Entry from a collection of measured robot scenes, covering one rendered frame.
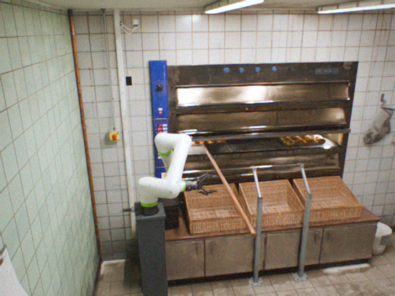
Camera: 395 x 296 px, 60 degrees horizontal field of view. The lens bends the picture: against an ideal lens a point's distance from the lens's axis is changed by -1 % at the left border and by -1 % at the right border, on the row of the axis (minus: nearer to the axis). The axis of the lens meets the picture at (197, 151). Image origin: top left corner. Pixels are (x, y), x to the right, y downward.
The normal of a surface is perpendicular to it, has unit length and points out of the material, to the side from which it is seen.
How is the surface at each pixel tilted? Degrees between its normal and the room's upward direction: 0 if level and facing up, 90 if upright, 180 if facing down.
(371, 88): 90
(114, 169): 90
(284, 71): 90
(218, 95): 70
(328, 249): 90
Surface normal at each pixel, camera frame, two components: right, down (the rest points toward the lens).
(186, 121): 0.14, -0.01
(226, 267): 0.15, 0.32
